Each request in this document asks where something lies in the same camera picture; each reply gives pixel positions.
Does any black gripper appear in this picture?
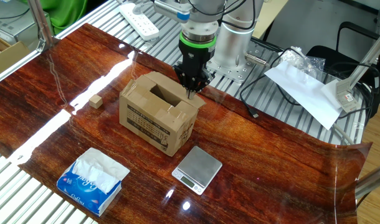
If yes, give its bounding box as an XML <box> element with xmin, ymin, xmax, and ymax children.
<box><xmin>173</xmin><ymin>46</ymin><xmax>216</xmax><ymax>99</ymax></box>

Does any brown cardboard box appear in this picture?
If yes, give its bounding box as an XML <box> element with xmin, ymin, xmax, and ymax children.
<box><xmin>119</xmin><ymin>71</ymin><xmax>207</xmax><ymax>157</ymax></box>

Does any open cardboard bin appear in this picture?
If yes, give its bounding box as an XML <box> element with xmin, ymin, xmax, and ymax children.
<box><xmin>0</xmin><ymin>32</ymin><xmax>31</xmax><ymax>80</ymax></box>

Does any white power strip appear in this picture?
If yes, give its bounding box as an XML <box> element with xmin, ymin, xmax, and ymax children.
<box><xmin>119</xmin><ymin>2</ymin><xmax>160</xmax><ymax>42</ymax></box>

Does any silver digital scale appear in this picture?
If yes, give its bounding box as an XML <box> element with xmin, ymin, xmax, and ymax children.
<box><xmin>171</xmin><ymin>145</ymin><xmax>224</xmax><ymax>196</ymax></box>

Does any small wooden cube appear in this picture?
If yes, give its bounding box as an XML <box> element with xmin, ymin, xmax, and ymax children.
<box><xmin>88</xmin><ymin>94</ymin><xmax>103</xmax><ymax>110</ymax></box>

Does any beige wooden desk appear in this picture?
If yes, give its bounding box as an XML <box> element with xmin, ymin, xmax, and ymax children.
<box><xmin>251</xmin><ymin>0</ymin><xmax>290</xmax><ymax>40</ymax></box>

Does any white paper sheet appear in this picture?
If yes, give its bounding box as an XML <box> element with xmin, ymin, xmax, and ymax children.
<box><xmin>264</xmin><ymin>60</ymin><xmax>343</xmax><ymax>131</ymax></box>

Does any clear plastic bag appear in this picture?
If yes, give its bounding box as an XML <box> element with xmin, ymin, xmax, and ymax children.
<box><xmin>277</xmin><ymin>45</ymin><xmax>326</xmax><ymax>80</ymax></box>

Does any wood pattern table mat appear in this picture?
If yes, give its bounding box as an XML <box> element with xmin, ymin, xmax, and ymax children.
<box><xmin>0</xmin><ymin>22</ymin><xmax>373</xmax><ymax>224</ymax></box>

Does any person in green shirt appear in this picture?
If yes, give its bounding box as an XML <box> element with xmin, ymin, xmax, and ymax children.
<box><xmin>20</xmin><ymin>0</ymin><xmax>88</xmax><ymax>35</ymax></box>

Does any black office chair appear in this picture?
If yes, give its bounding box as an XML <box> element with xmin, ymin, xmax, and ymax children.
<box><xmin>305</xmin><ymin>21</ymin><xmax>380</xmax><ymax>118</ymax></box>

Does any blue tissue pack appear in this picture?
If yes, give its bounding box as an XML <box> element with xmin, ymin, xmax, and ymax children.
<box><xmin>56</xmin><ymin>147</ymin><xmax>131</xmax><ymax>218</ymax></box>

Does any grey metal device case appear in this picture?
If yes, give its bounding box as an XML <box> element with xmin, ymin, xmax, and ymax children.
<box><xmin>0</xmin><ymin>0</ymin><xmax>52</xmax><ymax>46</ymax></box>

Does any silver perforated base plate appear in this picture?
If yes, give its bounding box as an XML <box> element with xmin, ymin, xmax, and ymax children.
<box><xmin>205</xmin><ymin>32</ymin><xmax>267</xmax><ymax>84</ymax></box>

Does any silver cable connector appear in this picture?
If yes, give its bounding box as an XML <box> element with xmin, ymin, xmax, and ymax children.
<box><xmin>244</xmin><ymin>52</ymin><xmax>272</xmax><ymax>68</ymax></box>

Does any black USB cable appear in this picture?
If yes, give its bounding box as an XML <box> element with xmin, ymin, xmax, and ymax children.
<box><xmin>239</xmin><ymin>46</ymin><xmax>303</xmax><ymax>119</ymax></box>

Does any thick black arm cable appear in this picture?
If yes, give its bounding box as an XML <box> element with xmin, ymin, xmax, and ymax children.
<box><xmin>186</xmin><ymin>0</ymin><xmax>265</xmax><ymax>32</ymax></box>

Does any white cable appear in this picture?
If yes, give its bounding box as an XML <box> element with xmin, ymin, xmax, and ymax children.
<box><xmin>332</xmin><ymin>123</ymin><xmax>355</xmax><ymax>146</ymax></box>

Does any aluminium frame post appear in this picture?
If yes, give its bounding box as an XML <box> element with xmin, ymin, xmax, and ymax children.
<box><xmin>354</xmin><ymin>161</ymin><xmax>380</xmax><ymax>200</ymax></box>
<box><xmin>27</xmin><ymin>0</ymin><xmax>59</xmax><ymax>53</ymax></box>

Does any black cable bundle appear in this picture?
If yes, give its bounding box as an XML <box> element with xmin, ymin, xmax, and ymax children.
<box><xmin>325</xmin><ymin>61</ymin><xmax>380</xmax><ymax>119</ymax></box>

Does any aluminium post with label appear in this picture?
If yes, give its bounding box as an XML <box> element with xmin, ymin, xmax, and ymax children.
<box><xmin>335</xmin><ymin>30</ymin><xmax>380</xmax><ymax>113</ymax></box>

